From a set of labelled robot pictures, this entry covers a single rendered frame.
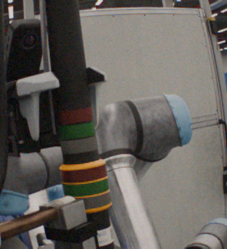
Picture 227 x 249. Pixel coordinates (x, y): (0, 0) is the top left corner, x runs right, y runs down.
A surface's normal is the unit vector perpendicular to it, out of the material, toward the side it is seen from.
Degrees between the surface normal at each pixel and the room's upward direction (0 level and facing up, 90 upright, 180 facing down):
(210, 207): 90
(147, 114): 65
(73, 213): 90
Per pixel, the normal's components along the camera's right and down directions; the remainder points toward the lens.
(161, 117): 0.30, -0.25
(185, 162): 0.38, 0.00
